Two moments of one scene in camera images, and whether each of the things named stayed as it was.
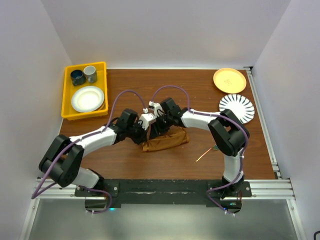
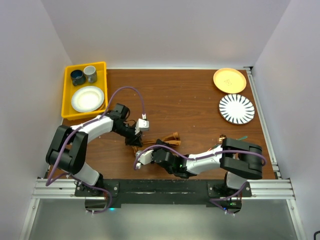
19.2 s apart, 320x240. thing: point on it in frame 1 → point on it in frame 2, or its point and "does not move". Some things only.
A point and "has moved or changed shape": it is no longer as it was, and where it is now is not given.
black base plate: [101, 199] does not move
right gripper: [156, 130] → [160, 143]
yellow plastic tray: [84, 93] does not move
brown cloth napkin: [175, 135] has moved or changed shape
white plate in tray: [87, 99] does not move
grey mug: [90, 72] does not move
